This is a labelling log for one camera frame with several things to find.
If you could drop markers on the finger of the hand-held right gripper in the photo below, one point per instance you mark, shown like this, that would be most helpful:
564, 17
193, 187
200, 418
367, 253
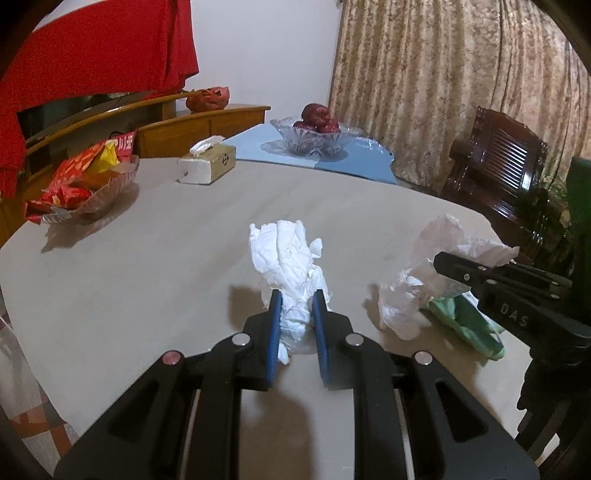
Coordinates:
461, 272

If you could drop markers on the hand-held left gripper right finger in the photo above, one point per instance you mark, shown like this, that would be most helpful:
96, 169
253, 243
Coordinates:
321, 341

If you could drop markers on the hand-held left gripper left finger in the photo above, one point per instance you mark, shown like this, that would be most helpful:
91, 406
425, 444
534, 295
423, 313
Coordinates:
274, 341

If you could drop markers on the green wrapper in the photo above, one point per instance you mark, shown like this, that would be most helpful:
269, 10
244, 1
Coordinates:
471, 325

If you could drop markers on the pale pink bag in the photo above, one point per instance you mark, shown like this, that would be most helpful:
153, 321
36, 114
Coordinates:
406, 300

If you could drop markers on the white tissue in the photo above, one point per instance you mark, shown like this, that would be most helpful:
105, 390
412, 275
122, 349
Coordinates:
286, 267

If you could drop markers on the dark wooden armchair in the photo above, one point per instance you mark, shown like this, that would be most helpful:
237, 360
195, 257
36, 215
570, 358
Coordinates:
503, 152

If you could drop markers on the beige tissue box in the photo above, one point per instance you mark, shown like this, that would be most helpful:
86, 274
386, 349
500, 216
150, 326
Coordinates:
207, 166

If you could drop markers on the blue tablecloth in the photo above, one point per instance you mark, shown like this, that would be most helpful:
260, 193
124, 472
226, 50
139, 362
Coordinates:
258, 147

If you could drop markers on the glass fruit bowl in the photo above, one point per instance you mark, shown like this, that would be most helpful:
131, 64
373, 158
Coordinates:
314, 143

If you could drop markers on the red apple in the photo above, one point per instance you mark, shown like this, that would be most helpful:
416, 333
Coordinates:
330, 125
302, 124
316, 112

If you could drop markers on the beige patterned curtain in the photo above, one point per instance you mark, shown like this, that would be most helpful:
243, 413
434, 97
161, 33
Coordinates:
438, 69

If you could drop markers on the glass snack tray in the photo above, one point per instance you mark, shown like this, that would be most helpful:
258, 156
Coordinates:
111, 194

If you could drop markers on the wooden television cabinet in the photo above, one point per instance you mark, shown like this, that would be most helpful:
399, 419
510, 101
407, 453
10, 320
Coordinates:
184, 129

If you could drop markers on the red plastic bag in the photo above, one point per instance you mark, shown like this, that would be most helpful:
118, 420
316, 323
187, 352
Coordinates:
207, 99

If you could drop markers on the pile of red snack packets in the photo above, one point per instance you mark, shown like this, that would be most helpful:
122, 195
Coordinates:
69, 184

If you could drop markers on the black television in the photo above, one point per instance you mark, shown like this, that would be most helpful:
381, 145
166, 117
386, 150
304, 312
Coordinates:
55, 115

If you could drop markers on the red cloth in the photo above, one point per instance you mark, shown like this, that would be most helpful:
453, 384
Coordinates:
92, 46

